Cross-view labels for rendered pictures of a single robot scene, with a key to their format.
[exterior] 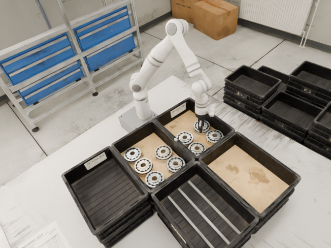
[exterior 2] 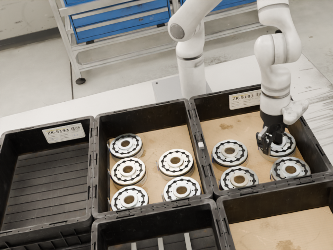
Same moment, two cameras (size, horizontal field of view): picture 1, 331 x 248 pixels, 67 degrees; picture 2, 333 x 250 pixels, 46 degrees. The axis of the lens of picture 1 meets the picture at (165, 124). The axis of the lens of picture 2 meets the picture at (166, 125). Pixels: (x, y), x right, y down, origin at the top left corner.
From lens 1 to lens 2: 0.52 m
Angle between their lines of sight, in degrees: 23
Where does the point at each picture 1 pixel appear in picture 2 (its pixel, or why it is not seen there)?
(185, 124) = (251, 131)
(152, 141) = (174, 138)
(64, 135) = not seen: hidden behind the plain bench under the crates
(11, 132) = (52, 75)
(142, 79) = (187, 15)
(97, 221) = (10, 227)
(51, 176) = not seen: hidden behind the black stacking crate
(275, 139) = not seen: outside the picture
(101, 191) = (46, 185)
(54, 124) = (107, 82)
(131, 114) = (173, 85)
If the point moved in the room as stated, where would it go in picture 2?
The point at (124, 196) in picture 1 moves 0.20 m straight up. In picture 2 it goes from (71, 207) to (46, 159)
